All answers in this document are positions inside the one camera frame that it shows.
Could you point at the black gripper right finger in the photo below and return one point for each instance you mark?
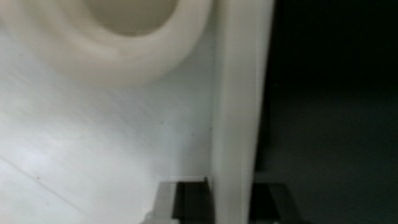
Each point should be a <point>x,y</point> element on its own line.
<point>274,208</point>

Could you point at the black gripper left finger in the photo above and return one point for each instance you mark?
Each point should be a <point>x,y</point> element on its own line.
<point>184,203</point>

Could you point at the white square tabletop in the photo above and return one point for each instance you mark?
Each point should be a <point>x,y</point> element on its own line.
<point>130,102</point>

